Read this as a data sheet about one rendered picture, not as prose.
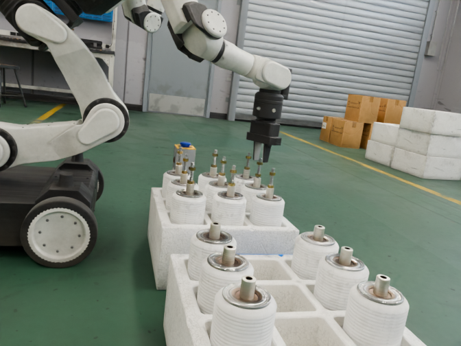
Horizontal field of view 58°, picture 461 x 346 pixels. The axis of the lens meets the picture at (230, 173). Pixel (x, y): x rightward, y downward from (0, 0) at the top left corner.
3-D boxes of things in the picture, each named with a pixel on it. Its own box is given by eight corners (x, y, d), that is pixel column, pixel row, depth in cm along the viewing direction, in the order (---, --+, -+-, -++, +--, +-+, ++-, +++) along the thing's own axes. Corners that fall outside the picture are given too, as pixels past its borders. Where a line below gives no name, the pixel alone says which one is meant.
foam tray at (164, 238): (156, 290, 111) (162, 227, 107) (147, 235, 148) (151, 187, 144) (290, 287, 122) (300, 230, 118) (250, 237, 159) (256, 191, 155)
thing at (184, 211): (187, 264, 113) (194, 201, 109) (159, 254, 117) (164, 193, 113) (206, 254, 121) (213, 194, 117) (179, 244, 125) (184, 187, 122)
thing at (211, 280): (195, 369, 73) (206, 274, 69) (187, 336, 82) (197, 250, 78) (247, 366, 75) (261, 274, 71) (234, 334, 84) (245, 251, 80)
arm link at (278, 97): (265, 104, 121) (271, 64, 119) (245, 100, 130) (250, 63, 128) (294, 107, 127) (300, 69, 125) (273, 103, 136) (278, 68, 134)
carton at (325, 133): (340, 141, 533) (344, 117, 527) (349, 144, 511) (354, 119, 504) (319, 139, 526) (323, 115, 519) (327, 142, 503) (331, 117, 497)
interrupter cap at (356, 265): (336, 272, 76) (337, 269, 76) (317, 255, 84) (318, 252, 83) (372, 272, 78) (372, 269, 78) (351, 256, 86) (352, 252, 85)
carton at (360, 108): (376, 123, 474) (381, 97, 468) (357, 122, 467) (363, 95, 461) (361, 121, 502) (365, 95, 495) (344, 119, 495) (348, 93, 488)
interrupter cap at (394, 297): (372, 307, 65) (373, 303, 65) (348, 284, 72) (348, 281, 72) (413, 306, 67) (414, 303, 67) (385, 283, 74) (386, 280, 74)
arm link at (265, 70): (288, 92, 123) (254, 76, 115) (269, 90, 130) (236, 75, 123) (295, 71, 122) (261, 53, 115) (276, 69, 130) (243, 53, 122)
